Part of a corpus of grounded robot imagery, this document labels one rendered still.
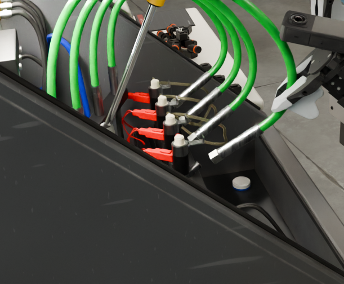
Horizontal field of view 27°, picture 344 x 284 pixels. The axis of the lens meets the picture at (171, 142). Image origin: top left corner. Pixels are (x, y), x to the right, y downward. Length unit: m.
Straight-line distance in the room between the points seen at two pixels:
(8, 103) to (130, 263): 0.25
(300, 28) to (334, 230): 0.40
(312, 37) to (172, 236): 0.34
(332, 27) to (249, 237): 0.31
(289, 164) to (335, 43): 0.48
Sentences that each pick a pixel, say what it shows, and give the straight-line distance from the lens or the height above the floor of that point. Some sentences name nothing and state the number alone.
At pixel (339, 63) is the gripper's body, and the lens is 1.00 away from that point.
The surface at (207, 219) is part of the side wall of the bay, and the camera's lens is 0.85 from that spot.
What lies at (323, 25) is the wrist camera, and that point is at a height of 1.34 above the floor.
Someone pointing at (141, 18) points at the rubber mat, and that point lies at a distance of 2.15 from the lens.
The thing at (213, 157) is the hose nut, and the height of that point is 1.11.
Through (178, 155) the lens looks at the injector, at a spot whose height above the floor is 1.09.
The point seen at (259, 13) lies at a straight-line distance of 1.03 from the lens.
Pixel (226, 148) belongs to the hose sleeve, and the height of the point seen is 1.13.
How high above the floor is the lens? 1.68
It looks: 29 degrees down
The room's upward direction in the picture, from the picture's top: 5 degrees counter-clockwise
